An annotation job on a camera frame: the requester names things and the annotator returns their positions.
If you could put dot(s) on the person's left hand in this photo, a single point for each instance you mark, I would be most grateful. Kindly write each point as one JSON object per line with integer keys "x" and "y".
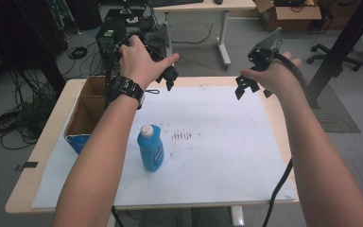
{"x": 138, "y": 64}

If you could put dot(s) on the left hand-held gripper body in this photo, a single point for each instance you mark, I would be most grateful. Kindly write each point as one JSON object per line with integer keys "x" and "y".
{"x": 157, "y": 41}

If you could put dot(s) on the black computer mouse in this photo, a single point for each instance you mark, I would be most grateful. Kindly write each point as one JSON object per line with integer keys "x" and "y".
{"x": 218, "y": 2}

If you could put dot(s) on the white table leg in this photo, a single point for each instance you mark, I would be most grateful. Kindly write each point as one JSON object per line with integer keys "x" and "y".
{"x": 237, "y": 217}

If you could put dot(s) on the open cardboard box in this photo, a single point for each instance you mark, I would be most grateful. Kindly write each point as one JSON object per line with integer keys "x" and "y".
{"x": 86, "y": 113}

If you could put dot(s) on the white paper sheet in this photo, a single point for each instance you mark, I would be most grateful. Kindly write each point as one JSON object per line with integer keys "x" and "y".
{"x": 220, "y": 151}

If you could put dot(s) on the dark floor mat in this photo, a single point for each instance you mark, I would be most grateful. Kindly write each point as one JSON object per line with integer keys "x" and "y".
{"x": 334, "y": 110}

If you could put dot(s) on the blue bottle with white cap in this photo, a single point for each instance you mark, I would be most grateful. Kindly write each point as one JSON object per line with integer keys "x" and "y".
{"x": 151, "y": 151}

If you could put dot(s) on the brown cardboard box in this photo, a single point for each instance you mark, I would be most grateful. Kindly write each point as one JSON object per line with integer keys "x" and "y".
{"x": 283, "y": 15}

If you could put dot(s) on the black office chair base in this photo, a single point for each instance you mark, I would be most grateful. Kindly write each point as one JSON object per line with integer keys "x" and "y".
{"x": 331, "y": 56}

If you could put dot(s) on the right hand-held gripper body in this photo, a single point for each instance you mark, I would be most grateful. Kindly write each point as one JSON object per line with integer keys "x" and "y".
{"x": 261, "y": 56}

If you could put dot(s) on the black computer tower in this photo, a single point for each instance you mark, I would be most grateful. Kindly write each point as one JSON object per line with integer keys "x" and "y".
{"x": 108, "y": 36}

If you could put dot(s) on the black keyboard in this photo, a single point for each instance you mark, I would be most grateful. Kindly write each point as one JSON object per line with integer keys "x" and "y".
{"x": 175, "y": 2}

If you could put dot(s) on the black tape strip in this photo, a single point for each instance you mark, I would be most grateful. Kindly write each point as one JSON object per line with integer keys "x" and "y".
{"x": 30, "y": 165}

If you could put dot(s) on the white desk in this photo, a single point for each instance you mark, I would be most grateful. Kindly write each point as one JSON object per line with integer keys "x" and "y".
{"x": 223, "y": 28}

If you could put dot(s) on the black metal beam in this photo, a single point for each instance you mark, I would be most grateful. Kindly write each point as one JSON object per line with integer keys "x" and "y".
{"x": 343, "y": 44}

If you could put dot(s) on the black wristwatch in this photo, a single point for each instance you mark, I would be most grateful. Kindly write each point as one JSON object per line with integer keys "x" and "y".
{"x": 126, "y": 88}

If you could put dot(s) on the person's right hand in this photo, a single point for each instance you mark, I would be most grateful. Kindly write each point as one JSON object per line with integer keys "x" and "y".
{"x": 280, "y": 78}

